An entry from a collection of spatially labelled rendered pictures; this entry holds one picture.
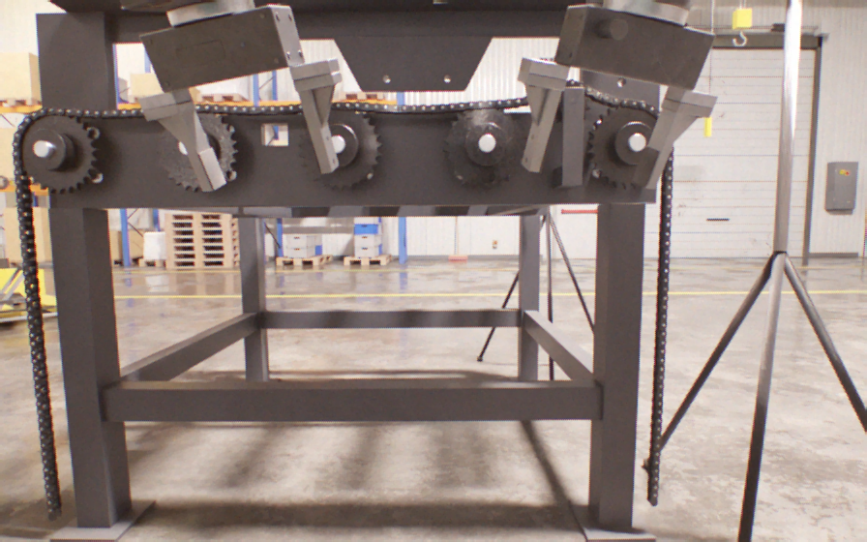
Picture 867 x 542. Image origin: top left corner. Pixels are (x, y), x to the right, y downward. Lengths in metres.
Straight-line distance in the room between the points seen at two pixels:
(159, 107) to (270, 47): 0.14
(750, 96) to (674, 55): 11.93
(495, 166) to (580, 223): 9.53
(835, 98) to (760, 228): 3.29
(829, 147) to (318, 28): 12.85
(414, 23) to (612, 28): 0.70
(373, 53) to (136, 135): 0.54
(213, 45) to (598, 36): 0.34
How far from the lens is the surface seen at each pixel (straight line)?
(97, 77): 1.25
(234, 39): 0.47
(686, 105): 0.53
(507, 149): 0.95
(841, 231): 13.61
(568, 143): 0.95
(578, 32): 0.46
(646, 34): 0.49
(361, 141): 0.95
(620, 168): 1.01
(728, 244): 11.92
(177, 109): 0.53
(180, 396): 1.18
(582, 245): 10.48
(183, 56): 0.50
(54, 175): 1.22
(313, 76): 0.46
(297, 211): 2.00
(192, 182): 1.06
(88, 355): 1.25
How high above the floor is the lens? 0.69
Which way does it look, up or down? 5 degrees down
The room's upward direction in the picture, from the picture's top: straight up
